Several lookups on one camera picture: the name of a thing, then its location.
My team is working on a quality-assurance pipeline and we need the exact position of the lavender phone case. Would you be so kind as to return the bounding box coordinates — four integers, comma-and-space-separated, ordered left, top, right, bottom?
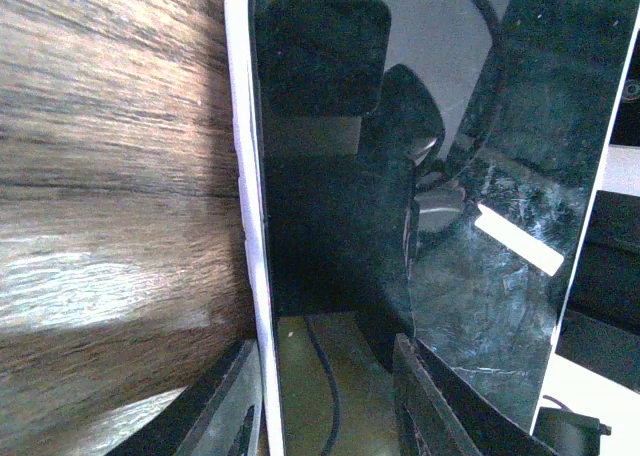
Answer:
224, 0, 286, 455

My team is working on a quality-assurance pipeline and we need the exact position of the white-edged black smartphone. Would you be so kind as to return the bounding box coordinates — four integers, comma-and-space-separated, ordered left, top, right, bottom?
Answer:
250, 0, 639, 452

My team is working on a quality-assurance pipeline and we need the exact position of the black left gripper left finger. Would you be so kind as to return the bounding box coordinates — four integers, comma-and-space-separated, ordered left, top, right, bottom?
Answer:
109, 340, 263, 455

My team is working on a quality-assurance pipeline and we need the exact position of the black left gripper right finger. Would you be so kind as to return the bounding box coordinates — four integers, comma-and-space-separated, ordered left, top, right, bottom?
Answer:
393, 333, 556, 455

